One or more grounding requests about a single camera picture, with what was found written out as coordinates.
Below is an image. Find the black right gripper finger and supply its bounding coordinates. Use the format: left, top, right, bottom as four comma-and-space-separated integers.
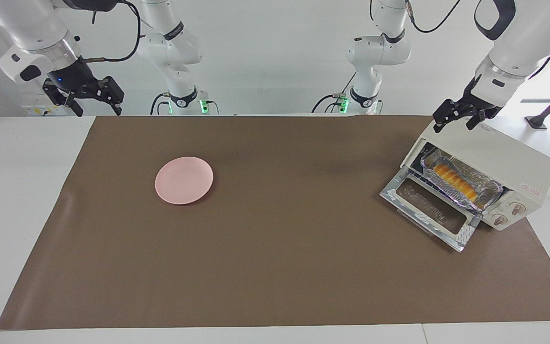
43, 81, 85, 118
103, 76, 125, 116

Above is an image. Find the sliced golden bread loaf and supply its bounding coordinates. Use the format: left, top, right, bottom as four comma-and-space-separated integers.
434, 163, 478, 201

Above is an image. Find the aluminium foil tray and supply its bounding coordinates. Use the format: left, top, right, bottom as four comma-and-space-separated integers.
420, 147, 504, 211

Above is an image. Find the cream toaster oven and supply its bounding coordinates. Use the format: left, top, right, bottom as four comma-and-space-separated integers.
401, 117, 550, 231

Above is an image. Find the metal oven rack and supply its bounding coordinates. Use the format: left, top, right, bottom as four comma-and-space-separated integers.
408, 142, 509, 213

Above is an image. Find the glass oven door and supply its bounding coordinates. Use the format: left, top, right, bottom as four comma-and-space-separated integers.
379, 165, 482, 253

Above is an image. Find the pink round plate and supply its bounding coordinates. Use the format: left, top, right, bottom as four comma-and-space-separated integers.
155, 156, 214, 205

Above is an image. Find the brown table mat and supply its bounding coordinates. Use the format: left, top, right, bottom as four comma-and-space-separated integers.
0, 115, 550, 331

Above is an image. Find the white wall socket box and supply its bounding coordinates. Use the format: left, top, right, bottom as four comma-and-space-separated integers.
21, 93, 65, 117

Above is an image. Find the black base cable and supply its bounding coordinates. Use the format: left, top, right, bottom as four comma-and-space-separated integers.
311, 72, 358, 114
149, 92, 173, 116

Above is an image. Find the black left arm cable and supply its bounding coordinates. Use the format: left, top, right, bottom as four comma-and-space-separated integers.
406, 0, 463, 34

